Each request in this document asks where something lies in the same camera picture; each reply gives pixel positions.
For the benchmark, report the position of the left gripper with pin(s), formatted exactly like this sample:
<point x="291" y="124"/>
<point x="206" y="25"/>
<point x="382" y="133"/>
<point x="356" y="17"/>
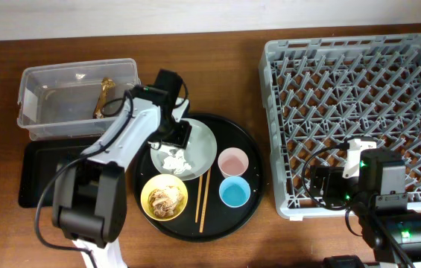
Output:
<point x="180" y="135"/>

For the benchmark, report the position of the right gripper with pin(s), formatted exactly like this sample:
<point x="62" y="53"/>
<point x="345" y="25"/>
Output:
<point x="331" y="175"/>

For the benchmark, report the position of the white napkin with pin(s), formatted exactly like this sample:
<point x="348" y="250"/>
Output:
<point x="175" y="161"/>

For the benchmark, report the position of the yellow bowl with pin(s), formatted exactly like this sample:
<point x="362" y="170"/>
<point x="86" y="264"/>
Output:
<point x="160" y="181"/>

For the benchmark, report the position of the pink cup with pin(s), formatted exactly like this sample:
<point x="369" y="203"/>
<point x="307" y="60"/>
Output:
<point x="233" y="162"/>

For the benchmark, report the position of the food scraps pile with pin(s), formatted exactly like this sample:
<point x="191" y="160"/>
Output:
<point x="164" y="202"/>

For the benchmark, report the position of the blue cup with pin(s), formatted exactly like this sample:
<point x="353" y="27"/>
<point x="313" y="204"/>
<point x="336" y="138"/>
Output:
<point x="234" y="191"/>

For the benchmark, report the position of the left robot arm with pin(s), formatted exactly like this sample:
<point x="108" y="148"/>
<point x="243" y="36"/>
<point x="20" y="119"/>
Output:
<point x="90" y="200"/>

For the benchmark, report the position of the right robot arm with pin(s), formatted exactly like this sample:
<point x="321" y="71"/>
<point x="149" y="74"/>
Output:
<point x="370" y="185"/>

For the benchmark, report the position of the grey dishwasher rack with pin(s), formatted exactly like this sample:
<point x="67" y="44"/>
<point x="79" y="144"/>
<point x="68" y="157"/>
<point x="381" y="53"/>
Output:
<point x="318" y="92"/>

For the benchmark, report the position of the clear plastic waste bin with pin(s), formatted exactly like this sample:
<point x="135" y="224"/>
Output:
<point x="58" y="101"/>

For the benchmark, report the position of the grey round plate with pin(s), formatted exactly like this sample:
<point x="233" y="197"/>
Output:
<point x="200" y="152"/>

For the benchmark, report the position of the left wooden chopstick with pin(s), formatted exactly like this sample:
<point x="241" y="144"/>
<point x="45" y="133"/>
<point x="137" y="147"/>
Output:
<point x="199" y="190"/>

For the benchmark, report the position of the wooden chopstick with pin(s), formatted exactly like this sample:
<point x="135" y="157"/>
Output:
<point x="199" y="190"/>
<point x="205" y="199"/>

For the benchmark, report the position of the round black serving tray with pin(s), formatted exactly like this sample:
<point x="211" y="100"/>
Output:
<point x="220" y="220"/>

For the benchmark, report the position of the right wooden chopstick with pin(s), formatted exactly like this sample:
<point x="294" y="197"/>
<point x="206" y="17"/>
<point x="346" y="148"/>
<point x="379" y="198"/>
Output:
<point x="205" y="199"/>

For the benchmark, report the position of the gold foil wrapper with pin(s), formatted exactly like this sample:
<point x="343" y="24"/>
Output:
<point x="106" y="85"/>

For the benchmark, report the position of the black rectangular tray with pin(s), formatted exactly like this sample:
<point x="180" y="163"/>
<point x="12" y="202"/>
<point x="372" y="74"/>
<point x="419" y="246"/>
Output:
<point x="40" y="164"/>

